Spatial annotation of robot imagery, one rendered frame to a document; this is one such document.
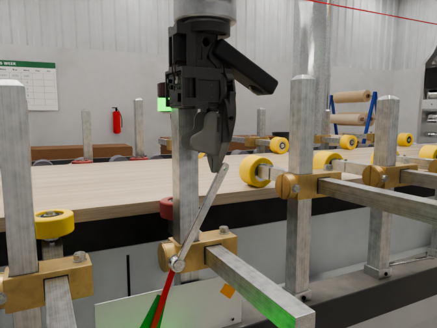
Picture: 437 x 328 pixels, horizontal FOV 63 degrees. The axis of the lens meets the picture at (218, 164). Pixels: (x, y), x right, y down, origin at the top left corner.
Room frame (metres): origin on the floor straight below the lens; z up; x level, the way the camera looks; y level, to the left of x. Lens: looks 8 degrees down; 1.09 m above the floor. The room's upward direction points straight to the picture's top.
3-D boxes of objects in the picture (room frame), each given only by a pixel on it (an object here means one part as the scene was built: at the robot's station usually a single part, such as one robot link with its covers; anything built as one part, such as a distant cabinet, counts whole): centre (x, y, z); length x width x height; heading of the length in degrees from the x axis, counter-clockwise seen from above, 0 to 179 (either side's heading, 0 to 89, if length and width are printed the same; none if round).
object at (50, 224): (0.63, 0.31, 0.85); 0.08 x 0.08 x 0.11
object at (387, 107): (0.82, -0.39, 0.89); 0.04 x 0.04 x 0.48; 27
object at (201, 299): (0.56, 0.07, 0.75); 0.26 x 0.01 x 0.10; 117
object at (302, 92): (0.71, -0.17, 0.92); 0.04 x 0.04 x 0.48; 27
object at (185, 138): (0.54, 0.03, 1.05); 0.06 x 0.03 x 0.09; 117
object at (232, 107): (0.52, -0.01, 1.09); 0.05 x 0.02 x 0.09; 27
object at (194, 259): (0.61, 0.04, 0.85); 0.14 x 0.06 x 0.05; 117
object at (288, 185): (0.72, -0.19, 0.95); 0.14 x 0.06 x 0.05; 117
